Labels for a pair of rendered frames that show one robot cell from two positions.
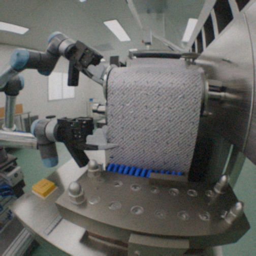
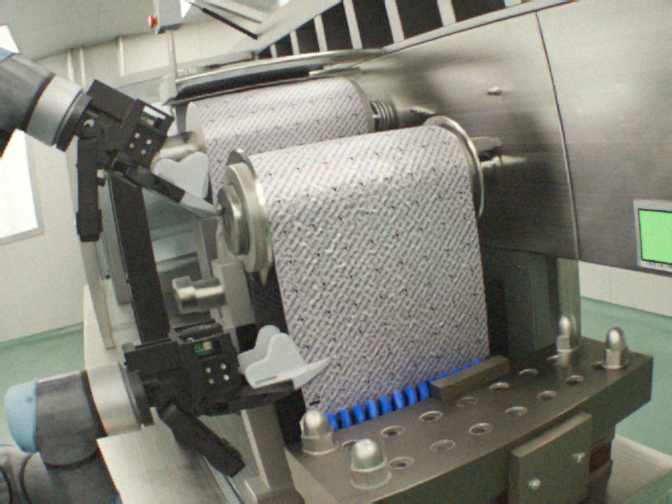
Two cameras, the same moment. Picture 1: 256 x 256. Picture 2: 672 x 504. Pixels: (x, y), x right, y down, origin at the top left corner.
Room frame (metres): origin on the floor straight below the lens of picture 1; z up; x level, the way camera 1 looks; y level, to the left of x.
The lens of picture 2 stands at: (-0.21, 0.38, 1.32)
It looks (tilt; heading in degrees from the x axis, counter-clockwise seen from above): 10 degrees down; 324
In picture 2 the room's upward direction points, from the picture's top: 10 degrees counter-clockwise
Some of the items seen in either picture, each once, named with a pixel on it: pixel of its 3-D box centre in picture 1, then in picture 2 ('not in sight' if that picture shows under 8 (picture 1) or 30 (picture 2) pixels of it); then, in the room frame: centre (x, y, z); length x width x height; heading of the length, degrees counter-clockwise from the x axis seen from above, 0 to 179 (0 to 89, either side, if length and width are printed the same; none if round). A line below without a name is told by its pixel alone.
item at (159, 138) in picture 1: (150, 142); (397, 324); (0.31, -0.06, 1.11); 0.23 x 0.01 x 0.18; 75
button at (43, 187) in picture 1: (43, 187); not in sight; (0.31, 0.31, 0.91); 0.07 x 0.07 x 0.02; 75
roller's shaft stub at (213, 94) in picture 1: (211, 94); (472, 170); (0.33, -0.24, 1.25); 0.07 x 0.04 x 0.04; 75
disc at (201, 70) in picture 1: (198, 93); (448, 174); (0.34, -0.20, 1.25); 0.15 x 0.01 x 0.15; 165
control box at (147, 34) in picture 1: (147, 38); (163, 9); (0.92, -0.12, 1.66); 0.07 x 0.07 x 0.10; 75
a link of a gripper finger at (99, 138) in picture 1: (101, 138); (286, 360); (0.33, 0.07, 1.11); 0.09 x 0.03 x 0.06; 74
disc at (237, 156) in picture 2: (114, 88); (246, 216); (0.40, 0.04, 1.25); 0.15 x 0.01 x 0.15; 165
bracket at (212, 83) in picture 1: (213, 83); (471, 143); (0.32, -0.24, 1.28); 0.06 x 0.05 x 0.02; 75
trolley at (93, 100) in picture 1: (94, 110); not in sight; (5.08, 1.37, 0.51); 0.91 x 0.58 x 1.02; 9
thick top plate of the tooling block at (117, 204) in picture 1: (155, 209); (491, 430); (0.18, -0.06, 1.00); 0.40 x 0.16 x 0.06; 75
